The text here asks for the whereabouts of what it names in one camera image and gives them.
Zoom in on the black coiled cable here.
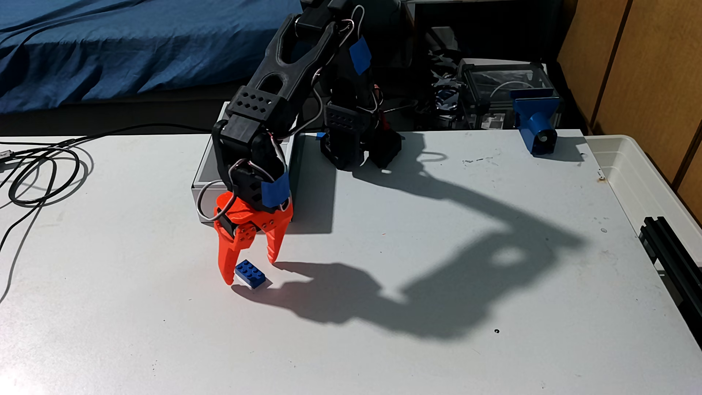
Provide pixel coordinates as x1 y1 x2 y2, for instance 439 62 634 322
0 142 91 209

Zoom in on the grey servo cable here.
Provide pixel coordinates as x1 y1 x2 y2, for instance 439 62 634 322
196 159 275 223

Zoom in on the black long cable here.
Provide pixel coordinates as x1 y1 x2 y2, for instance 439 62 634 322
0 123 214 302

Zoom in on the blue toy brick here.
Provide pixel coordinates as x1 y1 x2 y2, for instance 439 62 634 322
234 259 267 289

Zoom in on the blue bed sheet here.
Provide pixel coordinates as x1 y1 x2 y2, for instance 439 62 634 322
0 0 303 114

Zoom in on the white cardboard box with emblem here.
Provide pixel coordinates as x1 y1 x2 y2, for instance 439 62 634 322
191 101 302 224

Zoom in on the black aluminium rail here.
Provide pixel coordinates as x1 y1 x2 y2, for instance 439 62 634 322
638 217 702 347

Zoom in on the clear-walled 3D printer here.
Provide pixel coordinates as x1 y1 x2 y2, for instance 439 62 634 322
458 57 560 131

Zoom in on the blue printed holder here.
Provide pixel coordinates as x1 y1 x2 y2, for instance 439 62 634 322
511 90 561 156

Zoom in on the brown wooden wardrobe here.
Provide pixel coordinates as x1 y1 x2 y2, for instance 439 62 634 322
556 0 702 220

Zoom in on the white plastic bin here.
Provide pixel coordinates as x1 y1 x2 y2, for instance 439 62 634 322
584 134 702 259

